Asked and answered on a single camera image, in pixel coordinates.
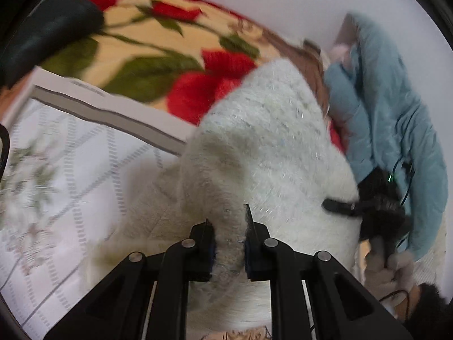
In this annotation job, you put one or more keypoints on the person's right hand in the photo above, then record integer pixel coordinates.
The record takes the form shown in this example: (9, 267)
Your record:
(393, 272)

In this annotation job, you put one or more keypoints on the light blue jacket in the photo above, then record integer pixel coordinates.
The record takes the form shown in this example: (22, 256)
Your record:
(385, 113)

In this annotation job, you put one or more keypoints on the red floral blanket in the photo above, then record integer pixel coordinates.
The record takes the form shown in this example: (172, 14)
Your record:
(152, 60)

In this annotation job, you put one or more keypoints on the black padded jacket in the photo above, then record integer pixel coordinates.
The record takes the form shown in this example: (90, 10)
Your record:
(46, 32)

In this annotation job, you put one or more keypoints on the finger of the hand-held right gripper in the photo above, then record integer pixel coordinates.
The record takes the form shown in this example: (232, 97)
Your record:
(339, 206)

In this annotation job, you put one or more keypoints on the brown cloth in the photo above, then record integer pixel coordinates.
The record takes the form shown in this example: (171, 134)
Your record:
(304, 67)

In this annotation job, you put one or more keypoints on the pink cloth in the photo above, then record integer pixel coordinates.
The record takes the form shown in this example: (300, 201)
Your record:
(341, 51)

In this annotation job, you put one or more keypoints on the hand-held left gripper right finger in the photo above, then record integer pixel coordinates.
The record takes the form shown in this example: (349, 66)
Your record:
(247, 259)

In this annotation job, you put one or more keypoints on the white patterned sheet, grey border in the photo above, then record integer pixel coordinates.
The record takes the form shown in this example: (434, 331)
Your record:
(70, 170)

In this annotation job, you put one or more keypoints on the white fuzzy sweater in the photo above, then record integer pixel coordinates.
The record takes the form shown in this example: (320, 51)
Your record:
(269, 141)

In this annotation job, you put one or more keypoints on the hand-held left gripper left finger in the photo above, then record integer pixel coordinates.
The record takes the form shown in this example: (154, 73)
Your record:
(211, 259)

